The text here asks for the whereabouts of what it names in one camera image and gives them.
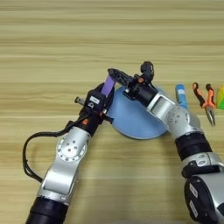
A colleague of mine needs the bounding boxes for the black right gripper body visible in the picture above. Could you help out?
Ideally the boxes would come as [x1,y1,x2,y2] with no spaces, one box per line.
[122,73,159,108]

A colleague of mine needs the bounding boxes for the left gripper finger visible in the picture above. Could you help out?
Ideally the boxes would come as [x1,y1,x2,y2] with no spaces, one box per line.
[102,86,117,116]
[94,82,107,95]

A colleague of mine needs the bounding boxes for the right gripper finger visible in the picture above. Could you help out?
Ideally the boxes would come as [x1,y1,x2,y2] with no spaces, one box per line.
[107,67,137,88]

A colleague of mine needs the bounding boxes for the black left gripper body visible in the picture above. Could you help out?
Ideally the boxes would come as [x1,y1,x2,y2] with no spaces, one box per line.
[73,95,116,137]

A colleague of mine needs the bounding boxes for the purple rectangular block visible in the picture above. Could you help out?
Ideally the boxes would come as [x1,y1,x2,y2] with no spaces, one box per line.
[100,74,117,98]

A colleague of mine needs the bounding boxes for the light blue round plate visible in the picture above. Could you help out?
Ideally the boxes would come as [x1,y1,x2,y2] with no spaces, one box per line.
[108,85,170,141]

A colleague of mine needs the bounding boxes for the multicoloured puzzle cube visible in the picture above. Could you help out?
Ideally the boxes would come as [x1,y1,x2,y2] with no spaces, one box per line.
[215,85,224,111]

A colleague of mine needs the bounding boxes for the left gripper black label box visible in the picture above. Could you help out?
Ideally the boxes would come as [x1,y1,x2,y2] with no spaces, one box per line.
[86,89,106,111]

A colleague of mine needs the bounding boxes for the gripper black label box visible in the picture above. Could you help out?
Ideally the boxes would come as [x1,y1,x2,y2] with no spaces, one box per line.
[86,89,106,111]
[139,60,156,83]

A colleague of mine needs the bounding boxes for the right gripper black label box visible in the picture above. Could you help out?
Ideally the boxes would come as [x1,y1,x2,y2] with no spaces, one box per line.
[139,60,156,83]

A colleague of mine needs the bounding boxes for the blue glue stick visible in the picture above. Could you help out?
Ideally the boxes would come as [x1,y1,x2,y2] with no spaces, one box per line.
[174,83,189,110]

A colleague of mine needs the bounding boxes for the orange black pliers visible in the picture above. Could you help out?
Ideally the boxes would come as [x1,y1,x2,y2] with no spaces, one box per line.
[191,81,218,127]

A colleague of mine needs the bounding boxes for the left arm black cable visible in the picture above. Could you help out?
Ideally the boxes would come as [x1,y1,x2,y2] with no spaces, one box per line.
[22,120,86,184]

